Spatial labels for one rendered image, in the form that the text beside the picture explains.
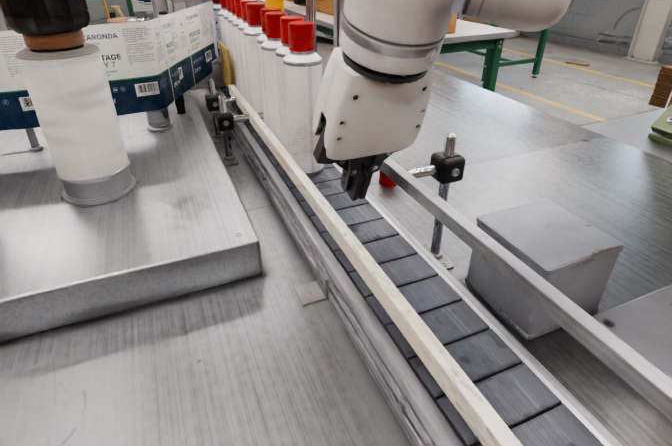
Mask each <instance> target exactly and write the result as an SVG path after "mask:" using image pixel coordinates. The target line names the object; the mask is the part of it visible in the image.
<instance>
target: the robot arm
mask: <svg viewBox="0 0 672 446"><path fill-rule="evenodd" d="M573 2H574V0H344V7H343V12H342V19H341V26H340V33H339V45H340V47H337V48H335V49H334V50H333V52H332V54H331V57H330V59H329V62H328V64H327V67H326V69H325V72H324V75H323V79H322V82H321V86H320V89H319V94H318V98H317V102H316V107H315V112H314V118H313V132H314V135H315V136H319V135H320V138H319V140H318V142H317V145H316V147H315V150H314V152H313V155H314V157H315V159H316V161H317V163H318V164H333V163H336V164H337V165H338V166H340V167H341V168H343V170H342V175H341V180H340V183H341V187H342V189H343V191H345V192H346V191H347V193H348V195H349V197H350V199H351V200H352V201H355V200H357V199H358V198H359V199H365V197H366V194H367V190H368V187H369V186H370V183H371V179H372V175H373V173H375V172H377V171H378V170H379V169H380V167H381V165H382V163H383V161H384V160H386V159H387V158H388V157H389V156H391V155H392V154H393V152H394V153H395V152H397V151H400V150H403V149H406V148H408V147H409V146H411V145H412V144H413V143H414V142H415V140H416V139H417V137H418V134H419V132H420V130H421V127H422V124H423V121H424V118H425V114H426V110H427V107H428V102H429V98H430V93H431V88H432V81H433V71H434V65H435V64H436V61H437V59H438V56H439V53H440V50H441V47H442V44H443V41H444V39H445V36H446V33H447V30H448V27H449V24H450V21H451V18H452V16H453V15H454V14H463V15H464V14H465V15H467V16H470V17H473V18H476V19H479V20H483V21H486V22H489V23H492V24H496V25H499V26H503V27H507V28H510V29H514V30H520V31H527V32H536V31H541V30H544V29H547V28H549V27H551V26H552V25H554V24H555V23H557V22H558V21H559V20H560V19H561V18H562V17H563V16H564V14H566V13H567V12H568V10H569V9H570V7H571V5H572V4H573Z"/></svg>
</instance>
